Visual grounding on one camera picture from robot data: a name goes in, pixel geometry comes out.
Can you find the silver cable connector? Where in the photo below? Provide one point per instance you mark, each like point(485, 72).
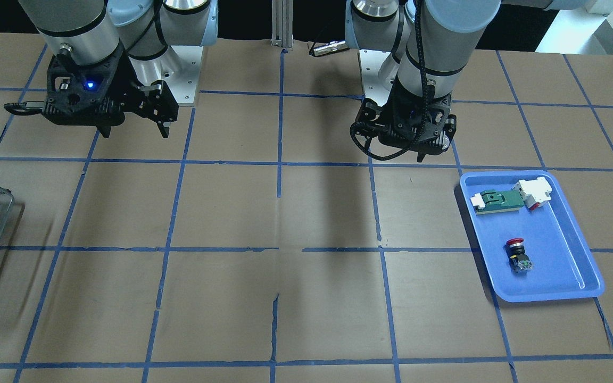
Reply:
point(329, 48)

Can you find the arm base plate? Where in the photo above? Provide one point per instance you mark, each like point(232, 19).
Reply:
point(378, 72)
point(179, 66)

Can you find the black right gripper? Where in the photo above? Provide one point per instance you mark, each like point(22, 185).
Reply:
point(123, 80)

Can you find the blue plastic tray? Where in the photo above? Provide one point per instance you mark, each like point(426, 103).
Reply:
point(563, 265)

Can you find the red emergency stop button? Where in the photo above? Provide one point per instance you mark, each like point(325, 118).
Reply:
point(518, 259)

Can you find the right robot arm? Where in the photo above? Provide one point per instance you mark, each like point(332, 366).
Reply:
point(94, 28)

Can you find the aluminium frame post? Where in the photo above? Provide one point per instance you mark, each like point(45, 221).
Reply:
point(282, 24)

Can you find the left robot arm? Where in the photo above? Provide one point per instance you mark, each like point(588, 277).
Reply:
point(411, 56)

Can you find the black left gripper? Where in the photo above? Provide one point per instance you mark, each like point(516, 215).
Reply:
point(369, 113)

